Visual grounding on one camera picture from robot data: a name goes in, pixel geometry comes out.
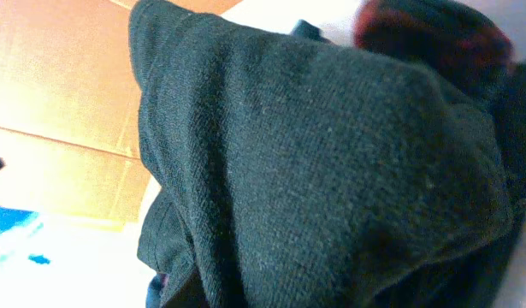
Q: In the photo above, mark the dark navy garment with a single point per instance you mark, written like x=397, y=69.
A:
x=299, y=173

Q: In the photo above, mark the red navy plaid shirt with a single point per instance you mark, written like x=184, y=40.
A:
x=457, y=41

